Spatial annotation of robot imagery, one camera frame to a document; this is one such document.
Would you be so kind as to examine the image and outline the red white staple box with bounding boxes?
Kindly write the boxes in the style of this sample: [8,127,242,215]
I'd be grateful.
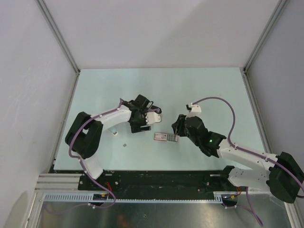
[154,133,178,142]

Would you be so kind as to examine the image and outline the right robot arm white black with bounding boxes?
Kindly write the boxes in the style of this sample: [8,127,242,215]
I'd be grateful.
[171,114,304,204]

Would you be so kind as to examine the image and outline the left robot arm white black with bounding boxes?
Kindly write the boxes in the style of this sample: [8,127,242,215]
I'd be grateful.
[65,95,153,190]

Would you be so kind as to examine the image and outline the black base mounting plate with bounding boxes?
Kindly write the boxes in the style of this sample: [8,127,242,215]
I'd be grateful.
[78,169,237,200]

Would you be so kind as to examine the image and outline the aluminium frame rail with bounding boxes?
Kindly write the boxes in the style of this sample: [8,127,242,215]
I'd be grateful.
[35,173,82,191]

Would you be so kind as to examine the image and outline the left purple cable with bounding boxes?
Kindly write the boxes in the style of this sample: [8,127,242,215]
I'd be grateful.
[45,98,117,211]

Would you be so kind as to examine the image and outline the white slotted cable duct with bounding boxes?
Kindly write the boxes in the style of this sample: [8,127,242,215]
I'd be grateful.
[42,191,226,204]

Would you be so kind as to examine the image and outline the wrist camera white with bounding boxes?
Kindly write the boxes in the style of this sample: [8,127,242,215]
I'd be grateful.
[186,103,201,118]
[145,112,162,125]

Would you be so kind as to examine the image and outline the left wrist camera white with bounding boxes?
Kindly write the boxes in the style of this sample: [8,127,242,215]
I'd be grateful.
[145,112,162,125]

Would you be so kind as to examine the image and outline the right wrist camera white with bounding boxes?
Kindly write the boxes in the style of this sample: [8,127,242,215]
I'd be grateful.
[186,103,201,118]

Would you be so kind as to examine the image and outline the beige black stapler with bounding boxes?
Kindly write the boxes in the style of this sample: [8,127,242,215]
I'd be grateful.
[148,106,162,114]

